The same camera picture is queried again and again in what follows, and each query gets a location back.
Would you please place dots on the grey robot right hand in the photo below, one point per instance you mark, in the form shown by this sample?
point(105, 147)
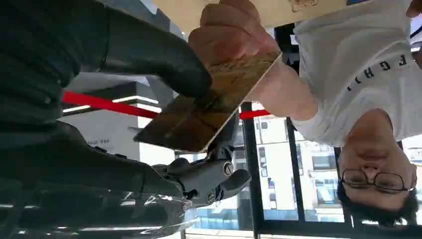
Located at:
point(99, 158)

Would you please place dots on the ribbed grey robot right arm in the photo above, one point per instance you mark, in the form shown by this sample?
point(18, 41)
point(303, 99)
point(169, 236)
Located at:
point(29, 59)

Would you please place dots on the red barrier tape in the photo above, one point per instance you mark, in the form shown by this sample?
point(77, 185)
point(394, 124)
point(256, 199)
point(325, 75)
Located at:
point(108, 105)

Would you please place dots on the person's left hand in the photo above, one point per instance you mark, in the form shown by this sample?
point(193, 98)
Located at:
point(227, 36)

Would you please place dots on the person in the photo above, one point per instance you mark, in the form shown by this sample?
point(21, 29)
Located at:
point(356, 66)

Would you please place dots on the black-framed eyeglasses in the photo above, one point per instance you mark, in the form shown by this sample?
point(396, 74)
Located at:
point(376, 181)

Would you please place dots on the black window frame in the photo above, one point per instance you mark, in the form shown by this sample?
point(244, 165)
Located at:
point(250, 171)

